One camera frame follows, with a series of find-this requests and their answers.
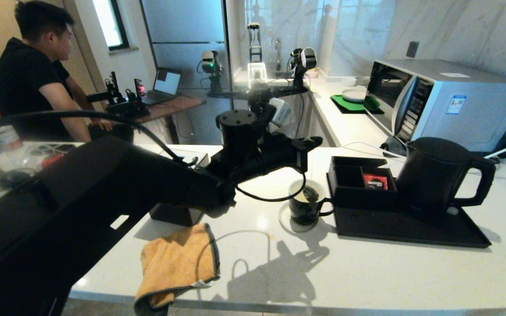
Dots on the grey refrigerator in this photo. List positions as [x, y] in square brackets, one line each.
[182, 26]

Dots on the black mug white inside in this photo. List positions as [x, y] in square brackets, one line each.
[305, 215]

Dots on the black sachet organiser box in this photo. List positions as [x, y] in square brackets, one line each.
[349, 197]

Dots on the white kitchen base cabinet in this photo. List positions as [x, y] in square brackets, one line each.
[323, 131]

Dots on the red toy bell pepper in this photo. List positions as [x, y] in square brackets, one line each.
[53, 160]

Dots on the white bowl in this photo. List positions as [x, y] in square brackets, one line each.
[363, 80]

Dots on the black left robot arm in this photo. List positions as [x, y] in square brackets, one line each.
[103, 188]

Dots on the black power brick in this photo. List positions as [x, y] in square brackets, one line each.
[13, 179]

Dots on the silver microwave oven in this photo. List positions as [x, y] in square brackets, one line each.
[455, 101]

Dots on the black wall socket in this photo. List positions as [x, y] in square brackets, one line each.
[413, 49]

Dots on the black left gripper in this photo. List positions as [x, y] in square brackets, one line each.
[294, 153]

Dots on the white round coaster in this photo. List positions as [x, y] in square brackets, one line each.
[284, 221]

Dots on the black serving tray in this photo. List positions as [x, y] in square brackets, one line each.
[389, 230]

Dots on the black glossy tissue box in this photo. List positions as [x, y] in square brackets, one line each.
[178, 215]

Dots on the clear water bottle red cap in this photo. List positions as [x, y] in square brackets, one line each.
[2, 131]

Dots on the open laptop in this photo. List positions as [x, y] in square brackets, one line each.
[167, 82]

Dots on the white plate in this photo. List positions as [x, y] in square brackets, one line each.
[354, 95]

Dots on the chrome kitchen faucet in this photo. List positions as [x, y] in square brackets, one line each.
[278, 48]

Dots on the beige wooden door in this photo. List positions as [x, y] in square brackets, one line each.
[81, 48]

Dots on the brown wooden desk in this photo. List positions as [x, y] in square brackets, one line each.
[178, 105]

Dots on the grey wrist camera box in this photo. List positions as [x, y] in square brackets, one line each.
[281, 112]

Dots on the black electric kettle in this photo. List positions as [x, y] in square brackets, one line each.
[433, 175]

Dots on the black background robot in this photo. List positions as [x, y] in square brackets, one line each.
[259, 66]

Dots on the orange microfiber cloth grey trim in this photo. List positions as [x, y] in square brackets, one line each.
[174, 263]

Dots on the dark framed window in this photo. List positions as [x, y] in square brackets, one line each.
[108, 22]

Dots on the person in black shirt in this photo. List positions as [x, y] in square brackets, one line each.
[24, 79]

